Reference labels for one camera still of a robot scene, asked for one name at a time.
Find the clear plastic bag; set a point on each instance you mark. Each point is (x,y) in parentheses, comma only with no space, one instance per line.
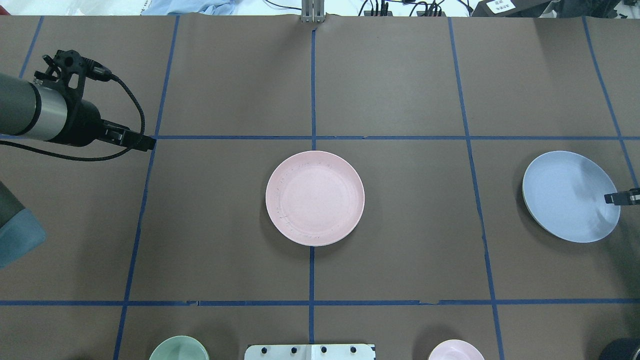
(107,7)

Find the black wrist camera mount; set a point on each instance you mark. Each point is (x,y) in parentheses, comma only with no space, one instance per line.
(67,72)

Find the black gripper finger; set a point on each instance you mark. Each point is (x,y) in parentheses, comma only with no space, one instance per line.
(624,198)

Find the pink plate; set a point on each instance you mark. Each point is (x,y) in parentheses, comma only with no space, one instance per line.
(315,198)

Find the pink bowl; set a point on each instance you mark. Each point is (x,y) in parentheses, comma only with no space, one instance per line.
(455,349)

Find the green bowl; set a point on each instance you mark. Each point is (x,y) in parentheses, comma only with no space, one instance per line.
(180,347)

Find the black box with label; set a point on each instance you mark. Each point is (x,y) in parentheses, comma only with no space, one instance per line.
(512,8)

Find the dark blue pot with lid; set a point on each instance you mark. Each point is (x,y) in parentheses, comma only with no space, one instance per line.
(621,349)

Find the white camera stand column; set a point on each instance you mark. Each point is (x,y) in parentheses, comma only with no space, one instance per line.
(356,351)

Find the blue plate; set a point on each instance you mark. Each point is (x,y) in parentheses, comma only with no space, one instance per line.
(565,194)

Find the light blue shirt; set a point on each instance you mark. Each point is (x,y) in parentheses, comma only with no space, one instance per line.
(180,7)

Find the aluminium frame post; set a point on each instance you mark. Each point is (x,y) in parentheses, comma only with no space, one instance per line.
(313,11)

